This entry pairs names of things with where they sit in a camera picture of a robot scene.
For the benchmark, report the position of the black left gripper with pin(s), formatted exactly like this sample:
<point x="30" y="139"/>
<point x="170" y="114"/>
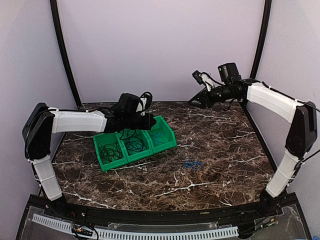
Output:
<point x="148" y="124"/>

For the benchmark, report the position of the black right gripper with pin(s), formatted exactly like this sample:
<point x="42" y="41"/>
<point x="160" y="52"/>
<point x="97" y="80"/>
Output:
<point x="201" y="96"/>

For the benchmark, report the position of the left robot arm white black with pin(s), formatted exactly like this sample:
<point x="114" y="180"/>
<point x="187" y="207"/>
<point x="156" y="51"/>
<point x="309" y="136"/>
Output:
<point x="44" y="121"/>

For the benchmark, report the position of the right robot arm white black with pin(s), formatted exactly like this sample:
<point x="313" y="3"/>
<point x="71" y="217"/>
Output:
<point x="301" y="115"/>

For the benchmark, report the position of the green plastic three-compartment bin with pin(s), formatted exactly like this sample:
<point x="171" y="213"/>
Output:
<point x="114" y="150"/>

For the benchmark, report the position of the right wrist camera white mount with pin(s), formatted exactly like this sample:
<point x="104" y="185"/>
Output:
<point x="205" y="79"/>

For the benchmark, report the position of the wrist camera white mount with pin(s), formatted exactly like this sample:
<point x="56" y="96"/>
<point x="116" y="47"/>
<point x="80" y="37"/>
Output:
<point x="205" y="79"/>
<point x="145" y="101"/>

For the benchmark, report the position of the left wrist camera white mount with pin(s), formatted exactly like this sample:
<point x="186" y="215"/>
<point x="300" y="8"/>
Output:
<point x="145" y="101"/>

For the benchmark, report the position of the black frame post right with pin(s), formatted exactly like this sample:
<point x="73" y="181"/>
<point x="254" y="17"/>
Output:
<point x="261" y="38"/>

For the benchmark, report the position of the black frame post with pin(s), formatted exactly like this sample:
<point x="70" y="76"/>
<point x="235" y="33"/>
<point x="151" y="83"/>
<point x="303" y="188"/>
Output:
<point x="261" y="38"/>
<point x="63" y="52"/>

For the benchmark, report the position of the white slotted cable duct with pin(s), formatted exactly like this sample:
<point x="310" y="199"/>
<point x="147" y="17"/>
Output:
<point x="108" y="234"/>

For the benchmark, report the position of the black frame post left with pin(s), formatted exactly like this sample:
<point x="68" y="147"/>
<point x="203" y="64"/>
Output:
<point x="63" y="52"/>

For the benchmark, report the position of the black front rail base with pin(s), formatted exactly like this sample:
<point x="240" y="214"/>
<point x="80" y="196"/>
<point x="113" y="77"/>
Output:
<point x="282" y="220"/>

